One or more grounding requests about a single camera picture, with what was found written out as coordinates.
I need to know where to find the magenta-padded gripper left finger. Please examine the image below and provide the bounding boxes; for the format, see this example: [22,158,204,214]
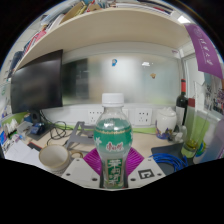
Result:
[61,147,103,190]

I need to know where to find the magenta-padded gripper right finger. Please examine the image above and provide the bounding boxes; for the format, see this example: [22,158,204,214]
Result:
[125,147,167,190]

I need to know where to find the green-labelled clear drink bottle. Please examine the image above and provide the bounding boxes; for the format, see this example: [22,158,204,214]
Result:
[93,92,134,190]

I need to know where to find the black desk mat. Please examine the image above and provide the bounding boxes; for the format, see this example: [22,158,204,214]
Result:
[150,142,195,176]

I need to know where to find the grey metal laptop stand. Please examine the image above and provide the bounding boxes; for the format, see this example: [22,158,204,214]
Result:
[64,120,98,150]

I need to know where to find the white ceramic jar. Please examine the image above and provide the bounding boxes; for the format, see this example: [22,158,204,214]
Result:
[155,106,178,140]

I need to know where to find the green drinking glass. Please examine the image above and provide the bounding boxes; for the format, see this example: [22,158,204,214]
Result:
[181,109,210,159]

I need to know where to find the written white paper sheet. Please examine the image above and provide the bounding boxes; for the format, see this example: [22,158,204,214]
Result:
[4,141,45,168]

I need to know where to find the dark wine bottle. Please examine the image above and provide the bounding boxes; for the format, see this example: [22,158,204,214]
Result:
[175,78,190,128]

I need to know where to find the black computer monitor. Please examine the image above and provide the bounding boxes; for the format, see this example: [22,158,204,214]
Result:
[9,49,64,141]

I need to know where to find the purple hanging banner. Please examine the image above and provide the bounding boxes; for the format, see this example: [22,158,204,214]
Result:
[184,22,224,80]

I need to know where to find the ceiling lights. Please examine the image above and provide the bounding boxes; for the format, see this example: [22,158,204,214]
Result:
[177,14,192,25]

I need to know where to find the blue coiled cable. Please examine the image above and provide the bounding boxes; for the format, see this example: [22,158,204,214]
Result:
[149,152,190,173]

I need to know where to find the black cable bundle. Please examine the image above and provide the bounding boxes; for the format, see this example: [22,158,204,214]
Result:
[46,114,73,141]

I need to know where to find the group photo wall poster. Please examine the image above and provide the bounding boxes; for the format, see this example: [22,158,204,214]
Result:
[202,73,224,116]

